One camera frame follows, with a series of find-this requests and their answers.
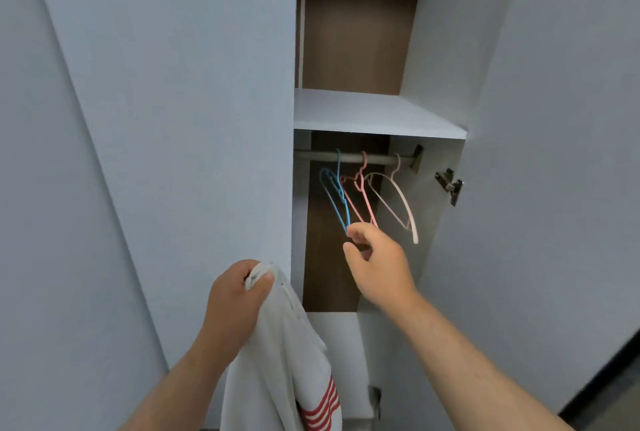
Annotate white garment with red stripes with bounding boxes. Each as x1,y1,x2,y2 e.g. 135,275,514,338
220,262,344,431

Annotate person's right forearm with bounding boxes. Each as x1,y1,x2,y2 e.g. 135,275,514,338
380,293,574,431

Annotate white wardrobe shelf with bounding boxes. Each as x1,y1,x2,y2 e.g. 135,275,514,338
293,88,469,141

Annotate person's left forearm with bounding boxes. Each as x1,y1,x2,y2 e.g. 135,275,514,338
117,337,244,431

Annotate cream clothes hanger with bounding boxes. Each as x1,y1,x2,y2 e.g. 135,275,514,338
367,152,420,246

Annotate white wardrobe with brown back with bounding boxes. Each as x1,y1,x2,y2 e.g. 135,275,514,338
292,0,529,431

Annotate large metal door hinge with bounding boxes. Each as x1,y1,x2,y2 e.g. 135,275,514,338
433,167,465,207

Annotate person's right hand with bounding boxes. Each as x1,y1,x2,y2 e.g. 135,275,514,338
342,223,422,315

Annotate metal clothes rail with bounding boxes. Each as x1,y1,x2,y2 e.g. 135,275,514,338
294,148,416,165

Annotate white wardrobe door with hinges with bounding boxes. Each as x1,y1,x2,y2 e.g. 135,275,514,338
419,0,640,417

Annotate blue clothes hanger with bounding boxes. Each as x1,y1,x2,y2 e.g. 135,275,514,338
319,148,353,237

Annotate pink clothes hanger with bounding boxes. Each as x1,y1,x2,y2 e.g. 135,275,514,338
339,151,379,229

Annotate person's left hand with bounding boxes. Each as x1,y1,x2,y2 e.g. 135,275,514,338
199,259,275,354

